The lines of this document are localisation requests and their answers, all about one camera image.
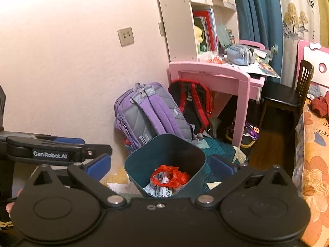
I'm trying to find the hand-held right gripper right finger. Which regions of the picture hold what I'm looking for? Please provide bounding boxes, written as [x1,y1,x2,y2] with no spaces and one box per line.
[195,154,295,207]

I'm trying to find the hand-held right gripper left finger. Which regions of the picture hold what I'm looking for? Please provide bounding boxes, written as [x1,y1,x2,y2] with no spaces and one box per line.
[32,153,129,207]

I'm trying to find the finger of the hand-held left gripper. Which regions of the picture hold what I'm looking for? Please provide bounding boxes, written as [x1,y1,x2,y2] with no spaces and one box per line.
[77,145,113,163]
[35,134,86,147]

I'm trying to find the dark teal trash bin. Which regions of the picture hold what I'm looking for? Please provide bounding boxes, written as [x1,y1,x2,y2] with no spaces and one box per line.
[124,133,207,199]

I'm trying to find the white drink sachet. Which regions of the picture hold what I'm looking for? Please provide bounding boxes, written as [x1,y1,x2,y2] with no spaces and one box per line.
[142,172,181,199]

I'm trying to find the person's left hand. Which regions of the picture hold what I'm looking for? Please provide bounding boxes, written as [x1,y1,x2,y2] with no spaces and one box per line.
[6,187,25,216]

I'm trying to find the yellow patterned mat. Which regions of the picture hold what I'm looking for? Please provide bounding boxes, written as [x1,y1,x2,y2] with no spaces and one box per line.
[106,170,132,190]

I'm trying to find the purple bag with yellow trim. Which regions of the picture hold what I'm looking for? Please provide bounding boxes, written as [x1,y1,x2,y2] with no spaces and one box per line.
[226,120,261,149]

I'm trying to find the purple grey backpack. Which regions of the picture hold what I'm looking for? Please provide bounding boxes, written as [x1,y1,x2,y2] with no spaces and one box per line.
[114,82,196,153]

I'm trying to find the black red backpack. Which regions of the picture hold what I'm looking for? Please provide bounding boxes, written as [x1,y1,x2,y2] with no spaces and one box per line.
[168,79,214,137]

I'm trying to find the pink desk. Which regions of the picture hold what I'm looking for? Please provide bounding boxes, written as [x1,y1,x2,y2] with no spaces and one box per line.
[168,40,267,149]

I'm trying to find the orange floral bedsheet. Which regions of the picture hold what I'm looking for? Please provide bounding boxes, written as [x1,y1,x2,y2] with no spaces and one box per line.
[293,103,329,245]

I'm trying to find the dark wooden chair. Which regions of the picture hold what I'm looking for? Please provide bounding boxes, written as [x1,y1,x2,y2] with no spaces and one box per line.
[259,60,315,135]

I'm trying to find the printed papers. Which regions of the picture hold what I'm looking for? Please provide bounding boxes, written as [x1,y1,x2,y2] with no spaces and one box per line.
[247,57,281,79]

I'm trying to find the light blue pencil bag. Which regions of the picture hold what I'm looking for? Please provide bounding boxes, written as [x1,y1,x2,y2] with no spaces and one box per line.
[226,44,254,66]

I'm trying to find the red garment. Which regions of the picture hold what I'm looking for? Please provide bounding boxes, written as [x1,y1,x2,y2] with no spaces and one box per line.
[310,91,329,119]

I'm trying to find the small green desk gadget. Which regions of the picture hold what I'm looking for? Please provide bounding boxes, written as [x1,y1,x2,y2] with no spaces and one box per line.
[269,44,279,63]

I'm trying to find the yellow plush toy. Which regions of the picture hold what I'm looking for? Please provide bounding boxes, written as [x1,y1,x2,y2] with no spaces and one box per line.
[194,26,204,50]

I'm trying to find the red book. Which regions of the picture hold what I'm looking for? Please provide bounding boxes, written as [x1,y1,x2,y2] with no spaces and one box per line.
[193,9,219,54]

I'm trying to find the pink white bed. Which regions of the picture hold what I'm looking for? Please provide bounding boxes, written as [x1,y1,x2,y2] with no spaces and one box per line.
[293,40,329,245]

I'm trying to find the white bookshelf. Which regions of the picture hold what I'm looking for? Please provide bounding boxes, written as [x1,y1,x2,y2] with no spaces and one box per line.
[154,0,240,63]

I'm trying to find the blue curtain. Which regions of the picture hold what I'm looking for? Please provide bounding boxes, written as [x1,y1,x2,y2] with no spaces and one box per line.
[233,0,285,83]

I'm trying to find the cream printed curtain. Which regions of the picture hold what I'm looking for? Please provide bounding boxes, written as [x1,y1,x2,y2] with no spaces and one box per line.
[276,0,329,50]

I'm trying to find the beige wall socket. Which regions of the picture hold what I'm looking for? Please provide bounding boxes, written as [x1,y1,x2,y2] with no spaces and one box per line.
[118,27,135,47]

